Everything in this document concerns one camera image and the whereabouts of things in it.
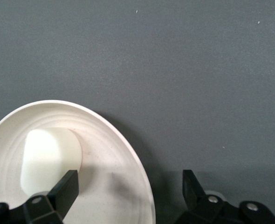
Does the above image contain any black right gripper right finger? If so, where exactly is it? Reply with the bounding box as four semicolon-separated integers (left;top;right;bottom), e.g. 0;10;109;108
174;169;275;224

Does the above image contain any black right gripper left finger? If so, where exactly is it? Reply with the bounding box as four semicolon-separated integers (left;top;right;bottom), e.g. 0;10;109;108
0;169;79;224

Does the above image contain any white steamed bun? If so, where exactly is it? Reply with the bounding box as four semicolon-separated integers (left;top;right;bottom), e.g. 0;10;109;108
20;128;83;196

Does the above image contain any round cream plate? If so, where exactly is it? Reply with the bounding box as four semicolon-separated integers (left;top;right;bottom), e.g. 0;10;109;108
0;99;156;224

